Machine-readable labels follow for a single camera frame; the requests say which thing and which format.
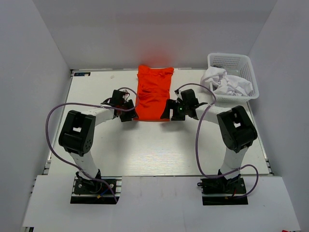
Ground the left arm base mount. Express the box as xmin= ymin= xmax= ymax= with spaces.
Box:
xmin=70 ymin=177 xmax=122 ymax=205

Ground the blue black table label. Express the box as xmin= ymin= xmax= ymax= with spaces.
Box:
xmin=73 ymin=72 xmax=91 ymax=76

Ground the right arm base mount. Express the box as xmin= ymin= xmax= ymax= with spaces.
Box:
xmin=197 ymin=178 xmax=248 ymax=206

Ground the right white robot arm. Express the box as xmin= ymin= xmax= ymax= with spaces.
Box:
xmin=161 ymin=89 xmax=257 ymax=193

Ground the white plastic basket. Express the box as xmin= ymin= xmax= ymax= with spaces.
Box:
xmin=207 ymin=53 xmax=259 ymax=103

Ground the white t shirt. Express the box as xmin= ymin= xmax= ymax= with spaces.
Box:
xmin=200 ymin=67 xmax=253 ymax=97

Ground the orange t shirt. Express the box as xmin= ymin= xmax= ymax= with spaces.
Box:
xmin=136 ymin=65 xmax=174 ymax=121

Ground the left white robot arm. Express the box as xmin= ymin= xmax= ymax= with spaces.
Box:
xmin=58 ymin=88 xmax=138 ymax=193

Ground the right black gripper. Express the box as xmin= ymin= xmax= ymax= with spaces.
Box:
xmin=161 ymin=99 xmax=189 ymax=121

